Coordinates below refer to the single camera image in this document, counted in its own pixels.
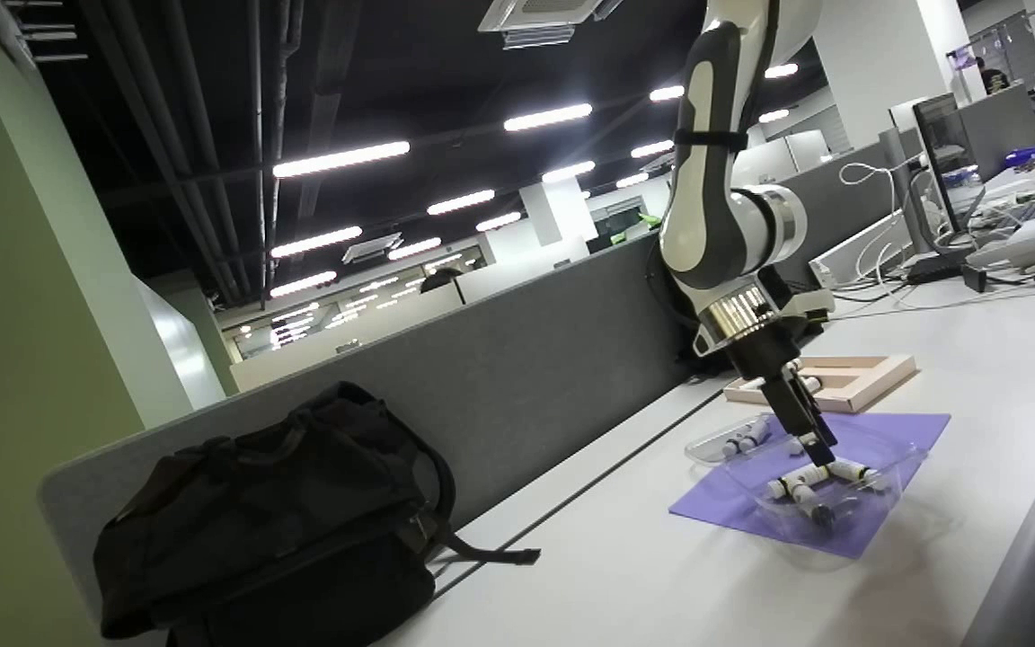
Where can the small bottle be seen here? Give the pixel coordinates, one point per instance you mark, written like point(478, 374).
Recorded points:
point(749, 435)

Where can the computer monitor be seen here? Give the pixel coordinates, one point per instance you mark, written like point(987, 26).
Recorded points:
point(958, 181)

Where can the black backpack near left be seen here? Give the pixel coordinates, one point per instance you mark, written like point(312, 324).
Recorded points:
point(306, 533)

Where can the grey desk divider panel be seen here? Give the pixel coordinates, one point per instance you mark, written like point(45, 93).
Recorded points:
point(501, 388)

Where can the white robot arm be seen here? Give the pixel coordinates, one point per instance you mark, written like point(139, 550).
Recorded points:
point(719, 237)

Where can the clear plastic box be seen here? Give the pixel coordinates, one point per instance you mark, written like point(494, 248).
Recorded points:
point(829, 491)

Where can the white bottle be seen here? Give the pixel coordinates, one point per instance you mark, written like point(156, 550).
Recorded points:
point(794, 484)
point(813, 508)
point(851, 473)

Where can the purple mat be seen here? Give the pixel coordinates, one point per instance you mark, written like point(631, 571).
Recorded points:
point(876, 505)

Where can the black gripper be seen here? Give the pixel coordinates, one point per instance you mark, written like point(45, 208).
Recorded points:
point(764, 350)

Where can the white keyboard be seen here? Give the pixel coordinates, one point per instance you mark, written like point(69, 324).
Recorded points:
point(851, 261)

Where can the wooden tray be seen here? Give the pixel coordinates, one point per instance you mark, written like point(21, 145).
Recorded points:
point(851, 383)

